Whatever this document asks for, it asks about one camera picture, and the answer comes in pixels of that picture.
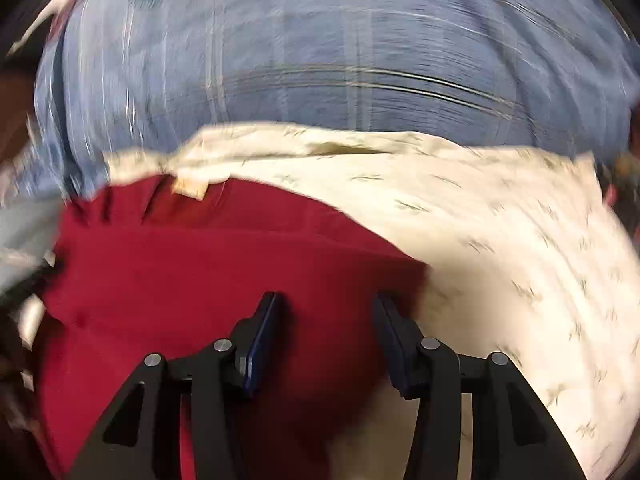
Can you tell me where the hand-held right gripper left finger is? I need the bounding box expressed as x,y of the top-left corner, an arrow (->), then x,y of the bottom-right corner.
65,291 -> 281,480

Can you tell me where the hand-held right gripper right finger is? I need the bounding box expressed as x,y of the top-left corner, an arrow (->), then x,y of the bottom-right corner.
372,294 -> 588,480

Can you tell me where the dark red garment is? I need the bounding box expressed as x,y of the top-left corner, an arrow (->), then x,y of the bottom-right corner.
37,175 -> 431,480

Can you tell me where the cream leaf-print pillow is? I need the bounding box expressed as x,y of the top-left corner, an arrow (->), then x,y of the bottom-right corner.
102,125 -> 633,480

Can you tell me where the grey-blue striped bedsheet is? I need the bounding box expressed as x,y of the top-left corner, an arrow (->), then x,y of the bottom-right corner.
0,195 -> 66,301

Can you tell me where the blue plaid pillow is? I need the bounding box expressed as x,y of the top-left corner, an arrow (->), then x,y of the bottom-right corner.
32,0 -> 640,201

